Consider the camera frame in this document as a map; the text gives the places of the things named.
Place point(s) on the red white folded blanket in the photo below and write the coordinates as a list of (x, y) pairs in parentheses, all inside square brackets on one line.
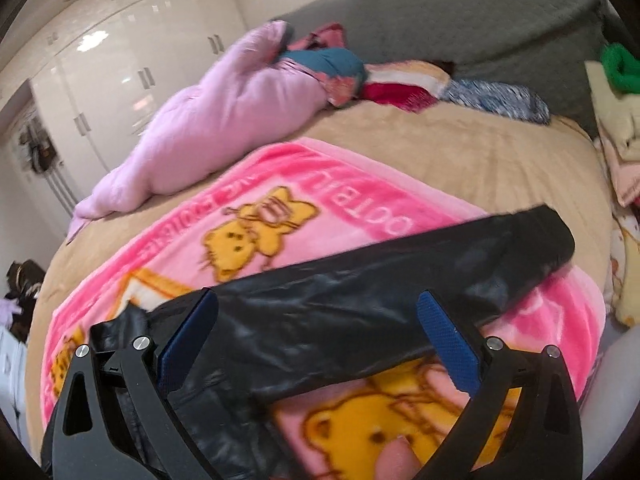
[(411, 86)]

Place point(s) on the operator thumb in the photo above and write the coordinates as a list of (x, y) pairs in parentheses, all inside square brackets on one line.
[(397, 461)]

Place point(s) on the pink quilted duvet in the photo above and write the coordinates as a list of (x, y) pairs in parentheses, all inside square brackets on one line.
[(245, 100)]

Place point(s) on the blue white patterned cloth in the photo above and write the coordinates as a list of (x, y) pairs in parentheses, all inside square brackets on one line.
[(506, 100)]

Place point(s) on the cream folded clothes pile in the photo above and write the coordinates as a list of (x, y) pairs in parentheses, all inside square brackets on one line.
[(617, 119)]

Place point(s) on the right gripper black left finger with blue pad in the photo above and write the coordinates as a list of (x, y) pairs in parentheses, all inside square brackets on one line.
[(90, 439)]

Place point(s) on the white glossy wardrobe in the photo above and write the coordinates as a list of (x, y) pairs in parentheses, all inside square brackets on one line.
[(95, 72)]

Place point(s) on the black leather jacket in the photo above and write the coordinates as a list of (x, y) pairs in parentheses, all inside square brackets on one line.
[(221, 356)]

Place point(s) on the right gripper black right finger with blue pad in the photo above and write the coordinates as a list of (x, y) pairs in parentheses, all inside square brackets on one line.
[(544, 437)]

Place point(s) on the pink cartoon bear blanket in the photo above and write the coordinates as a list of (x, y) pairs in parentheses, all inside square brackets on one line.
[(287, 204)]

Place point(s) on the dark bags on floor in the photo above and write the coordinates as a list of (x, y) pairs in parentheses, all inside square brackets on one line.
[(24, 280)]

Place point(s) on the grey quilted headboard cover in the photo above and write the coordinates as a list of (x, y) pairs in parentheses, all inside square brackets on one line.
[(541, 44)]

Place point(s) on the teal floral pillow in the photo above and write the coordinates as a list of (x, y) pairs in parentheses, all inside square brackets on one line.
[(339, 70)]

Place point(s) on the green fuzzy item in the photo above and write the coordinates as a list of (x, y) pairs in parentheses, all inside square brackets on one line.
[(621, 68)]

